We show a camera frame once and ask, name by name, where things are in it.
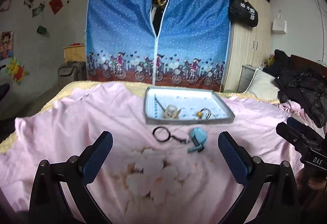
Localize right hand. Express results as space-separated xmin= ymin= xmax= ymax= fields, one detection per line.
xmin=296 ymin=168 xmax=326 ymax=193

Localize yellow storage box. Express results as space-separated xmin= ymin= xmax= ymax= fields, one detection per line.
xmin=63 ymin=45 xmax=86 ymax=63

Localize white paper bag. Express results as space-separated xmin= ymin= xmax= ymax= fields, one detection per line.
xmin=272 ymin=12 xmax=287 ymax=34

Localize green wall object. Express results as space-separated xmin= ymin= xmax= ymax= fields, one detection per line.
xmin=37 ymin=25 xmax=48 ymax=35

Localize black office chair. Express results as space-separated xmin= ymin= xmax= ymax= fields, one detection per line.
xmin=0 ymin=64 xmax=11 ymax=110

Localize wall photo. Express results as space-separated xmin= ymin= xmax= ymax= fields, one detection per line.
xmin=32 ymin=3 xmax=45 ymax=18
xmin=23 ymin=0 xmax=34 ymax=9

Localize cartoon character poster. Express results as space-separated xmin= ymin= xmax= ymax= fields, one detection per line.
xmin=0 ymin=30 xmax=14 ymax=60

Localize grey bedside drawer cabinet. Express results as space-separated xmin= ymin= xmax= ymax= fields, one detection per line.
xmin=237 ymin=65 xmax=257 ymax=93

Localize black tote bag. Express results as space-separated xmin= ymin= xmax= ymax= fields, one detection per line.
xmin=228 ymin=0 xmax=258 ymax=28

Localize red diamond wall paper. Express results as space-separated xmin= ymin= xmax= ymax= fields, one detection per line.
xmin=49 ymin=0 xmax=63 ymax=15

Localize black stick hairpin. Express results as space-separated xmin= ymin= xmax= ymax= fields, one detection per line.
xmin=154 ymin=97 xmax=166 ymax=112

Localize wall photo right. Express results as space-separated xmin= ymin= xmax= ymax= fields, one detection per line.
xmin=32 ymin=3 xmax=45 ymax=18

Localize grey tray with grid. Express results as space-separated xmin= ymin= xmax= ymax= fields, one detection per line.
xmin=143 ymin=87 xmax=235 ymax=125

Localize white pillow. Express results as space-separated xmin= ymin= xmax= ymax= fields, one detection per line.
xmin=244 ymin=69 xmax=279 ymax=101

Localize wooden wardrobe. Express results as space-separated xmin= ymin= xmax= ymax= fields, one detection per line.
xmin=221 ymin=0 xmax=271 ymax=91

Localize black clothes pile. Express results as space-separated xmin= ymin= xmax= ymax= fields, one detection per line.
xmin=263 ymin=49 xmax=326 ymax=128

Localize black ring keychain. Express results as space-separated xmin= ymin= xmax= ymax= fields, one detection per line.
xmin=152 ymin=126 xmax=189 ymax=144

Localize yellow bear wall sticker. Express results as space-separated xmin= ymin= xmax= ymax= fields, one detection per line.
xmin=6 ymin=57 xmax=29 ymax=85

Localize grey suitcase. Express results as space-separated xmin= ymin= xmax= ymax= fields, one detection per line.
xmin=57 ymin=62 xmax=87 ymax=88

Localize light blue kids watch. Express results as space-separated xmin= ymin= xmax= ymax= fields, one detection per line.
xmin=187 ymin=127 xmax=207 ymax=153

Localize wall photo left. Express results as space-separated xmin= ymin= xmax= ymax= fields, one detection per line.
xmin=23 ymin=0 xmax=34 ymax=9

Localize blue fabric wardrobe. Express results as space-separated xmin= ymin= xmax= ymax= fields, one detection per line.
xmin=86 ymin=0 xmax=230 ymax=91

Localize hair ties with yellow bead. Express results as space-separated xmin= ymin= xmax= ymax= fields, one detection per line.
xmin=196 ymin=107 xmax=214 ymax=120

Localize beige hair claw clip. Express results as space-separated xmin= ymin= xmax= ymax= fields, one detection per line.
xmin=163 ymin=105 xmax=181 ymax=119

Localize pink floral bedsheet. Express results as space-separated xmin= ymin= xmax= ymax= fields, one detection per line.
xmin=1 ymin=82 xmax=312 ymax=223

